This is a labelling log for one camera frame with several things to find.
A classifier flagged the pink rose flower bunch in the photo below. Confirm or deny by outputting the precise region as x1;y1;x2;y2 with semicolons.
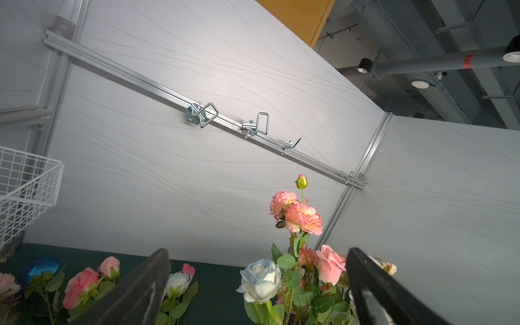
1;256;199;324

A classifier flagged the metal hook clamp left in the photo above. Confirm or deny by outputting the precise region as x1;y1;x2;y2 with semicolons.
185;102;219;129

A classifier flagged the aluminium crossbar rail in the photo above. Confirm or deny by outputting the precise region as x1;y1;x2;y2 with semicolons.
43;30;368;190

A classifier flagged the metal hook clamp middle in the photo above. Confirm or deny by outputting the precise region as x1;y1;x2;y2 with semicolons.
241;112;270;139

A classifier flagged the metal hook clamp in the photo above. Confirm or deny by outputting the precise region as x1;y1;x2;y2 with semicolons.
241;112;270;139
185;102;219;129

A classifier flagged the white wire basket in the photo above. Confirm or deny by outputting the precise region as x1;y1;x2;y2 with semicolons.
1;146;64;246

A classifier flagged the metal ring clamp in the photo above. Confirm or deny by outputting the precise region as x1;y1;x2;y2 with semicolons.
282;138;301;155

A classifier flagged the metal bolt clamp right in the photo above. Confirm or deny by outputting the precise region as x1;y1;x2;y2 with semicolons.
339;171;370;190

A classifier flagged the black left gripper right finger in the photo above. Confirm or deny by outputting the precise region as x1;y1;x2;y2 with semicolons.
346;248;448;325

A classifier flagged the pink multi-bloom rose stem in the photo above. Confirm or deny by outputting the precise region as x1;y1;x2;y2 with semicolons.
290;245;350;324

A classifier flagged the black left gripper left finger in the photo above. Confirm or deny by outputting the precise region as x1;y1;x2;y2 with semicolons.
72;249;171;324

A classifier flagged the peach multi-bloom rose stem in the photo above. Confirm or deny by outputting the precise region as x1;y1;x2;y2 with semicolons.
368;256;398;276

